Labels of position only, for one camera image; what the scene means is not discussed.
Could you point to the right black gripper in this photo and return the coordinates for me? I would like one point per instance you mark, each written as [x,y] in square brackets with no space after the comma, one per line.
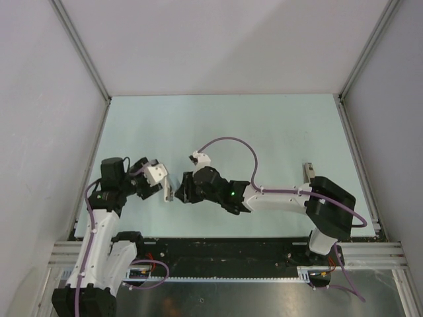
[185,191]

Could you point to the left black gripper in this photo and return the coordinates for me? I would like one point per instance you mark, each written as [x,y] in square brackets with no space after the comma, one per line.
[139,167]

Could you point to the beige black stapler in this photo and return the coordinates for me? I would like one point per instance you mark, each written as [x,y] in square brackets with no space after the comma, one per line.
[308,172]

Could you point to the blue white staple remover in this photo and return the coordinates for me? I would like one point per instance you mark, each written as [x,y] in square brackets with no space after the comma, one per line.
[170,185]

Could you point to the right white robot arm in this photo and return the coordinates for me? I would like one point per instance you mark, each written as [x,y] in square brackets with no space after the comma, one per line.
[327,205]

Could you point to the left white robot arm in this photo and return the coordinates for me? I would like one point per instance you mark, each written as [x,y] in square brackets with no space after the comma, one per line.
[106,254]

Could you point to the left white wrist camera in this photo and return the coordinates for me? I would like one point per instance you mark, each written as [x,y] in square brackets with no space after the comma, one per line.
[155,173]

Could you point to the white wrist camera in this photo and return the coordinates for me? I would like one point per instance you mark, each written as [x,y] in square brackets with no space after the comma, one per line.
[155,173]
[200,160]

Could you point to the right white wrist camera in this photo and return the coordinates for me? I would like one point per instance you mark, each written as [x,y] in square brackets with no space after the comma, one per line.
[200,160]

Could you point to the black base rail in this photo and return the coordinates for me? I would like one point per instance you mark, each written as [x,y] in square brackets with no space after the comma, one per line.
[233,258]

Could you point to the aluminium frame rail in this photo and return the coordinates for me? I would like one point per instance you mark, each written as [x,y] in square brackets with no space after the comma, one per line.
[357,255]

